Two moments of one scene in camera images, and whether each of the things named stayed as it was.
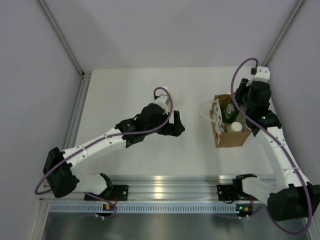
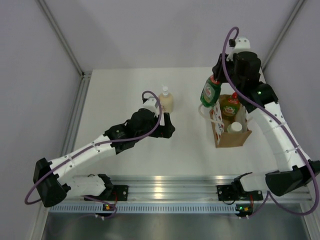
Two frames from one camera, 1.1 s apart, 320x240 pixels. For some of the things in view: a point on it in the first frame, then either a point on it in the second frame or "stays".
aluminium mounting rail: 158,188 stays
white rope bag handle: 203,115 stays
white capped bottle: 235,128 stays
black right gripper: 242,88 to 217,71
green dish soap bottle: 230,112 to 211,92
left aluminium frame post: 85,76 stays
